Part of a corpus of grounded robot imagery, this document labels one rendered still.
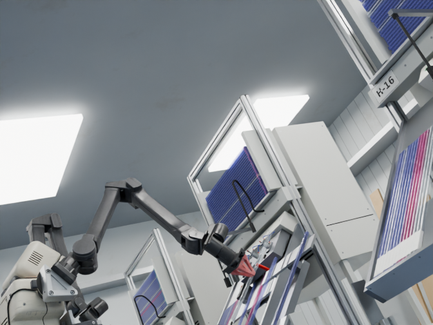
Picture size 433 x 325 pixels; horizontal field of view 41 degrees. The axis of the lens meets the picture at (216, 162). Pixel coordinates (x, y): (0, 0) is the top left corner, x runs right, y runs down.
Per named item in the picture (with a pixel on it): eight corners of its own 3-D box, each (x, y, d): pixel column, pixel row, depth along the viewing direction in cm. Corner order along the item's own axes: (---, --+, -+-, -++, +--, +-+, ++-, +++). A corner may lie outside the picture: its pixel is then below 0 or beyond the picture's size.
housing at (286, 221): (307, 240, 256) (279, 224, 255) (258, 282, 293) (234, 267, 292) (311, 226, 261) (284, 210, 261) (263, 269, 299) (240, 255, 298)
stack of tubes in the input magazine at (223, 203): (267, 194, 264) (244, 145, 275) (223, 242, 302) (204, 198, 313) (288, 189, 270) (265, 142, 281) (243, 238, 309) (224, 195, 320)
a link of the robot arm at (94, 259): (64, 271, 199) (62, 260, 196) (81, 252, 207) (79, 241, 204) (87, 279, 196) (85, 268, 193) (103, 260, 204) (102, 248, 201)
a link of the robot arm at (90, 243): (108, 194, 237) (106, 174, 231) (141, 197, 236) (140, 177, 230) (72, 274, 201) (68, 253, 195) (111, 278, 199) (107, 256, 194)
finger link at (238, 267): (250, 272, 213) (230, 258, 212) (261, 264, 208) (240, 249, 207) (245, 286, 208) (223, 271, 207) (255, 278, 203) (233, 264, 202)
